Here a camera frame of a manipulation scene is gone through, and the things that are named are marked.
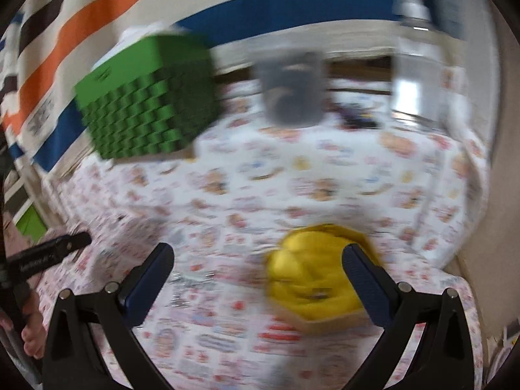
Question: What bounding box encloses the white tissue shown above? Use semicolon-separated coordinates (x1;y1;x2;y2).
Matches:
116;25;179;48

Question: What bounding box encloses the bear print cloth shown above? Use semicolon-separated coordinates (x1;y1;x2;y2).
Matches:
53;65;492;271

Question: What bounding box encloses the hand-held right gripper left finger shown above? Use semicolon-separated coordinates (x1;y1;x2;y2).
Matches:
42;242;175;390

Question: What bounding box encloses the wood grain cabinet panel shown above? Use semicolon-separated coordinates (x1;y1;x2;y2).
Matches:
445;49;510;336

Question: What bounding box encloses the person's left hand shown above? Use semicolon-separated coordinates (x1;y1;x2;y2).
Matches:
21;288;46;360

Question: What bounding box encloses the gold octagonal box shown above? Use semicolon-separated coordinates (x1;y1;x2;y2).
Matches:
264;223;386;336

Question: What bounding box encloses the yellow cloth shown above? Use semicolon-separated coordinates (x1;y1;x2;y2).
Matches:
266;224;375;322

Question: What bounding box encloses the striped cloth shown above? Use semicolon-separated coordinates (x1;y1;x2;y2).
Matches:
0;0;466;173

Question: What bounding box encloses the clear spray bottle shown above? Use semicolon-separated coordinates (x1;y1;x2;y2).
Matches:
390;0;448;124

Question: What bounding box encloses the green checkered tissue box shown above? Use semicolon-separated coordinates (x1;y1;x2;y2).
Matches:
74;34;223;161

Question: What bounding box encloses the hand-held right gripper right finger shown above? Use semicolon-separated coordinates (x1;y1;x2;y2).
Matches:
342;243;476;390

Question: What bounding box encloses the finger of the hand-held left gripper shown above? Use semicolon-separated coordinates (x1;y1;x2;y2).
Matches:
51;231;92;257

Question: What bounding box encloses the clear lidded plastic container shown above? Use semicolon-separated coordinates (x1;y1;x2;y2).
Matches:
250;46;330;127

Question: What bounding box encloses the strawberry print tablecloth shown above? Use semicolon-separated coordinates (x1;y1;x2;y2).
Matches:
36;211;484;390

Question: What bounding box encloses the white storage shelf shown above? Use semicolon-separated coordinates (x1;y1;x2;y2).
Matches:
0;162;46;244

